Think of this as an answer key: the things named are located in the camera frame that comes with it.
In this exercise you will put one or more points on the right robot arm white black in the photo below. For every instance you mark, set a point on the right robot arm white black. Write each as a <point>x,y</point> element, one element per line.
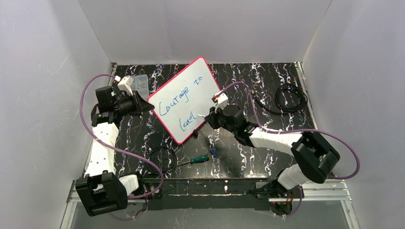
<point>315,157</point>

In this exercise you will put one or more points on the pink framed whiteboard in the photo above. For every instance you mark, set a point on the pink framed whiteboard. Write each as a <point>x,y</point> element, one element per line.
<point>185,96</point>

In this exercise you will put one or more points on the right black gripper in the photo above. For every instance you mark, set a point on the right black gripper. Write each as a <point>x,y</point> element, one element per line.
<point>214,118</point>

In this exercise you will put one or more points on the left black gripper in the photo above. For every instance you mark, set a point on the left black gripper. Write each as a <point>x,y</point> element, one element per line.
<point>137,103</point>

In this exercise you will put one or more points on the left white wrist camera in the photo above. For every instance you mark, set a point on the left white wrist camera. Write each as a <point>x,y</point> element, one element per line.
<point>125,84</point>

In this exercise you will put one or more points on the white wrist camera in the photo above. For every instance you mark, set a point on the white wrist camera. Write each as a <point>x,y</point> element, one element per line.
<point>125,84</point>
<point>220,100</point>

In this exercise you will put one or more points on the clear plastic organizer box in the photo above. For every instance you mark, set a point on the clear plastic organizer box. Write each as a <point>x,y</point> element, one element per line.
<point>141,85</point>

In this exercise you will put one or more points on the blue marker cap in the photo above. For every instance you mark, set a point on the blue marker cap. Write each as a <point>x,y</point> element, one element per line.
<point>213,153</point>

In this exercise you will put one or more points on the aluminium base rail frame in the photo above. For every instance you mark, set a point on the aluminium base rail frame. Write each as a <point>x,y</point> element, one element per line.
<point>223,181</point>

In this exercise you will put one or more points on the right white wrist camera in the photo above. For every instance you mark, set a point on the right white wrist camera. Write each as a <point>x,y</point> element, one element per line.
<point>220,100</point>

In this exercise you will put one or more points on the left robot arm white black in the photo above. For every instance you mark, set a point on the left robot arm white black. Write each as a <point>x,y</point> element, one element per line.
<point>100,190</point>

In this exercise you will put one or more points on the green handled screwdriver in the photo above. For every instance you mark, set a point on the green handled screwdriver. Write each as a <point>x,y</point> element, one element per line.
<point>196,160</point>

